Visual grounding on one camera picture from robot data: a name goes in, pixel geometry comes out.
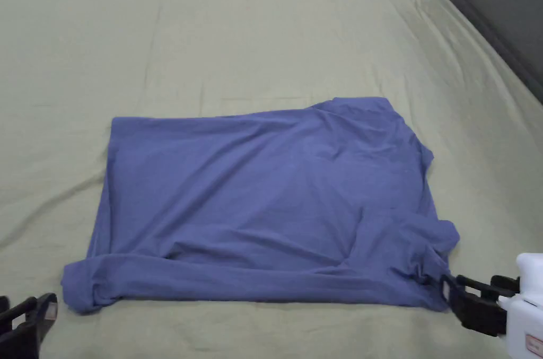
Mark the dark blue shirt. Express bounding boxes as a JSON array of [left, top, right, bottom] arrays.
[[60, 97, 461, 316]]

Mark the dark grey padded headboard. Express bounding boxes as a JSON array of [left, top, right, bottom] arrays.
[[445, 0, 543, 106]]

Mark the bed with pale green sheet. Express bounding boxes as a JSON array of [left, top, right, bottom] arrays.
[[0, 0, 543, 359]]

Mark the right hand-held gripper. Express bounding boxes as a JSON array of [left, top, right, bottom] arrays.
[[439, 252, 543, 359]]

